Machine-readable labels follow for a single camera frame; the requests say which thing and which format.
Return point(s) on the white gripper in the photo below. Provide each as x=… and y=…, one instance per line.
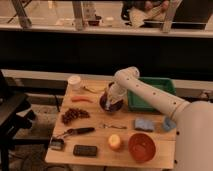
x=115, y=93

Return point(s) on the purple bowl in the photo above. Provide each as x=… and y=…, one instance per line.
x=112, y=107

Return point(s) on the light blue towel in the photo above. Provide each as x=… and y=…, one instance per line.
x=108, y=105

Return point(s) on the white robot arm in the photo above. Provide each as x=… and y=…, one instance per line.
x=194, y=120

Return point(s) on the red bowl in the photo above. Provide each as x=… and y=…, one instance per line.
x=141, y=147

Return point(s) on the green tray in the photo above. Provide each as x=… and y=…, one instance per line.
x=135, y=103

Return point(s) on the yellow banana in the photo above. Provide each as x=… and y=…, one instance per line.
x=92, y=90

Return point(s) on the silver fork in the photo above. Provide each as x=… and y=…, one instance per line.
x=112, y=126

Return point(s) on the blue sponge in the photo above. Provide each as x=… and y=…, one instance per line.
x=143, y=125

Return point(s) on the white cup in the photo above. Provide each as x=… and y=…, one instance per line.
x=75, y=82

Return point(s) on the bunch of red grapes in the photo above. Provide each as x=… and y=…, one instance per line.
x=73, y=114

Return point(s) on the yellow apple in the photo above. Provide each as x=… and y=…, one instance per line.
x=114, y=142

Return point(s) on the blue cup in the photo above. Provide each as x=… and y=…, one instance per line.
x=168, y=124

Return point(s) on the black rectangular block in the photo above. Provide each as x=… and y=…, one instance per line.
x=83, y=150

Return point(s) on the small metal clip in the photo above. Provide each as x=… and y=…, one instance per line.
x=57, y=144

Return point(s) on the seated person in background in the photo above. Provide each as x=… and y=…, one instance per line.
x=137, y=13

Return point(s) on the black chair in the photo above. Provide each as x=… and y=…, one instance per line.
x=10, y=121

